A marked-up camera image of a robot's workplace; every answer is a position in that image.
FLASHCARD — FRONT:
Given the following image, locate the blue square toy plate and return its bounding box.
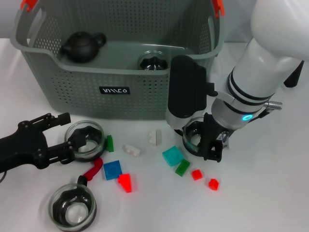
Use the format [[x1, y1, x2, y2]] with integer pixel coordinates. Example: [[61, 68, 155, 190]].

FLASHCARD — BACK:
[[103, 159, 123, 181]]

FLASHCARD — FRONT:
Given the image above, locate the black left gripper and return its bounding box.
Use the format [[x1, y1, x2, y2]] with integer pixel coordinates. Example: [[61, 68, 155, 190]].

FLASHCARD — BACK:
[[0, 112, 89, 174]]

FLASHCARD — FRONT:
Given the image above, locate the glass teacup with black holder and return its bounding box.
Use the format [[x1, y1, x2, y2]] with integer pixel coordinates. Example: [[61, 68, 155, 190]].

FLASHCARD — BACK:
[[173, 118, 208, 157], [48, 175, 97, 232], [64, 120, 107, 162], [137, 50, 169, 71]]

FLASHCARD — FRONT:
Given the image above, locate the translucent green toy brick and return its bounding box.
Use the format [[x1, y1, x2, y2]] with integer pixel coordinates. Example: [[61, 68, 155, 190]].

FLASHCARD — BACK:
[[175, 159, 191, 177]]

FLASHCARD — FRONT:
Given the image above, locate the dark red curved toy piece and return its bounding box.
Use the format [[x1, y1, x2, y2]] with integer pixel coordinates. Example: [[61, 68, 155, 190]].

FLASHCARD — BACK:
[[83, 157, 103, 182]]

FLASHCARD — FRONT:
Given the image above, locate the glass carafe with black handle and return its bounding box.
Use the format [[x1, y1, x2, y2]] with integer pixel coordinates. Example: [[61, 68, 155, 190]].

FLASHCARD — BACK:
[[283, 60, 304, 88]]

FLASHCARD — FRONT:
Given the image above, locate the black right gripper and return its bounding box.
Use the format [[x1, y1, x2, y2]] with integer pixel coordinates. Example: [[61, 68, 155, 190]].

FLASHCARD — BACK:
[[203, 112, 233, 162]]

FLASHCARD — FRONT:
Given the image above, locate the opaque green toy brick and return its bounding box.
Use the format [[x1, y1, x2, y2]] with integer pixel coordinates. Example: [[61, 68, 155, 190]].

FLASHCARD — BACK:
[[105, 134, 114, 153]]

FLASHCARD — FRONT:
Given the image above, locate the teal square toy plate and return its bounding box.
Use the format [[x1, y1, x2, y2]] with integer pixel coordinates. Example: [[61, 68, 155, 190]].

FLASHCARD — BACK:
[[162, 146, 184, 167]]

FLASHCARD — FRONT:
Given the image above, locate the black right wrist camera housing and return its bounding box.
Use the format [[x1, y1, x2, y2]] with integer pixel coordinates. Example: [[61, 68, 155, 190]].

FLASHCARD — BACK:
[[166, 55, 218, 130]]

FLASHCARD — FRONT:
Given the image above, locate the black ceramic teapot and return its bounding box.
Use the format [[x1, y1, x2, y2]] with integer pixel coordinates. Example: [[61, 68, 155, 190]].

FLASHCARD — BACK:
[[59, 31, 107, 64]]

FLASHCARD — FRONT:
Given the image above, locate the white toy brick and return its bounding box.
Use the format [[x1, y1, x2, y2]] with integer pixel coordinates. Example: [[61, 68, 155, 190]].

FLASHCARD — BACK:
[[122, 144, 141, 157], [148, 129, 163, 146]]

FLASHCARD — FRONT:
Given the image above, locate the red sloped toy brick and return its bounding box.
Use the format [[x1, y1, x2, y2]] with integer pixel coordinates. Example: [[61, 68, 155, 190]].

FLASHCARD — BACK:
[[117, 173, 133, 193]]

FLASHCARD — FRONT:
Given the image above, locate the grey perforated storage bin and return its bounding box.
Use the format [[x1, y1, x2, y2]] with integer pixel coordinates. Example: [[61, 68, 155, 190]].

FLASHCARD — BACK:
[[9, 0, 225, 121]]

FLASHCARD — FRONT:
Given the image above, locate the orange bin handle clip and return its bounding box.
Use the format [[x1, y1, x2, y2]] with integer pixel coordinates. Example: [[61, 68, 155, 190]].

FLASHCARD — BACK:
[[19, 0, 39, 12], [212, 0, 225, 19]]

